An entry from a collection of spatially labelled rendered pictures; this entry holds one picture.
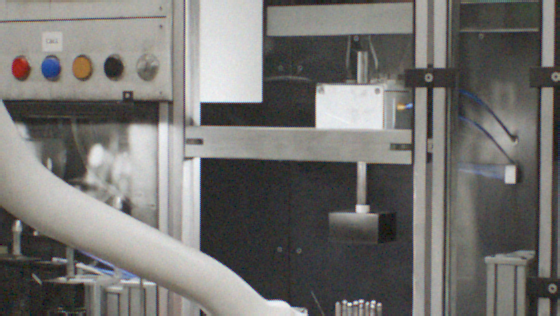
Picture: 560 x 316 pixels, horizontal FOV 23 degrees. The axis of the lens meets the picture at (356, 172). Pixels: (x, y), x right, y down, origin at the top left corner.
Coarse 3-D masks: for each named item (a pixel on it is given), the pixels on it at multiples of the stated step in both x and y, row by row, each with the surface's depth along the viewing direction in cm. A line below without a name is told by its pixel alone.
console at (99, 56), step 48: (0, 0) 211; (48, 0) 206; (96, 0) 202; (144, 0) 198; (0, 48) 211; (48, 48) 206; (96, 48) 202; (144, 48) 198; (0, 96) 211; (48, 96) 207; (96, 96) 203; (144, 96) 198
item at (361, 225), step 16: (368, 176) 206; (368, 192) 207; (368, 208) 207; (336, 224) 206; (352, 224) 205; (368, 224) 203; (384, 224) 204; (336, 240) 206; (352, 240) 205; (368, 240) 204; (384, 240) 205
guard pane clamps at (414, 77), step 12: (408, 72) 179; (420, 72) 178; (432, 72) 177; (444, 72) 177; (540, 72) 171; (552, 72) 170; (408, 84) 179; (420, 84) 178; (432, 84) 177; (444, 84) 177; (540, 84) 171; (552, 84) 170; (528, 288) 173; (540, 288) 172; (552, 288) 171
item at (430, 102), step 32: (416, 0) 179; (416, 32) 179; (416, 64) 179; (416, 96) 179; (160, 128) 199; (416, 128) 179; (160, 160) 199; (416, 160) 179; (160, 192) 199; (416, 192) 180; (160, 224) 199; (416, 224) 180; (416, 256) 180; (160, 288) 200; (416, 288) 180
